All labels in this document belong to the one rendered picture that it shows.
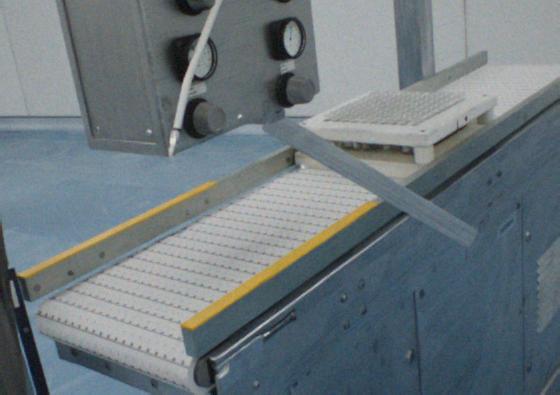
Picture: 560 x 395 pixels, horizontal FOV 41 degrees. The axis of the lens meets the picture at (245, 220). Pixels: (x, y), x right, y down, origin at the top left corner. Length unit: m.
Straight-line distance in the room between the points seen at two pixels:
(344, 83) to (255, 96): 3.84
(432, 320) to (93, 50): 0.80
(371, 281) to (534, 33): 3.25
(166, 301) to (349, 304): 0.23
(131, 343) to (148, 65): 0.32
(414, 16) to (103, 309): 1.01
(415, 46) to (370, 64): 2.78
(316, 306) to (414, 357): 0.39
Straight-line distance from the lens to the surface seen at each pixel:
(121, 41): 0.60
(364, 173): 0.82
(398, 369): 1.18
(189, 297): 0.84
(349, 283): 0.91
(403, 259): 1.02
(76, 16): 0.64
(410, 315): 1.18
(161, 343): 0.76
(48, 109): 6.08
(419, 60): 1.64
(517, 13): 4.12
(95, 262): 0.95
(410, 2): 1.63
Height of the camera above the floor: 1.18
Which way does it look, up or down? 21 degrees down
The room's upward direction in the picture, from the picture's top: 9 degrees counter-clockwise
